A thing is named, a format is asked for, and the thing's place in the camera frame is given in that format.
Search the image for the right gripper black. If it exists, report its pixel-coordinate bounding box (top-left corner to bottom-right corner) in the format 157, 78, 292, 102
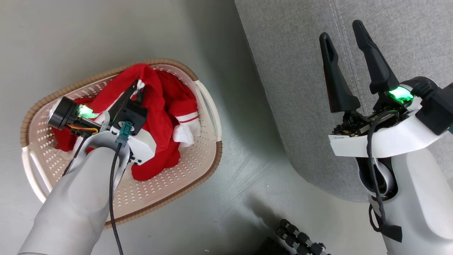
319, 19, 453, 137

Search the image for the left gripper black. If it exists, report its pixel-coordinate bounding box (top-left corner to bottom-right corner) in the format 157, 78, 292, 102
47, 79, 148, 137

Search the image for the plain red garment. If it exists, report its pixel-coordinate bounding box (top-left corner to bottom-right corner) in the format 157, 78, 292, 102
53, 63, 181, 182

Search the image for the cream perforated plastic laundry basket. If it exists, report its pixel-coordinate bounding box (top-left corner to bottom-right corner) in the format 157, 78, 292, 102
20, 58, 223, 227

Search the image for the grey fabric sofa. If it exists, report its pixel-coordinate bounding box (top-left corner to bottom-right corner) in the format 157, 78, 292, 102
235, 0, 453, 203

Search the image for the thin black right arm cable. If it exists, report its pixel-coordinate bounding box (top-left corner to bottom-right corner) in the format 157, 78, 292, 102
366, 110, 403, 243

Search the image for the black cable teal connector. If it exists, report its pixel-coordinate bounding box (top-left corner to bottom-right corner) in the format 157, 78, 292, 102
108, 120, 136, 255

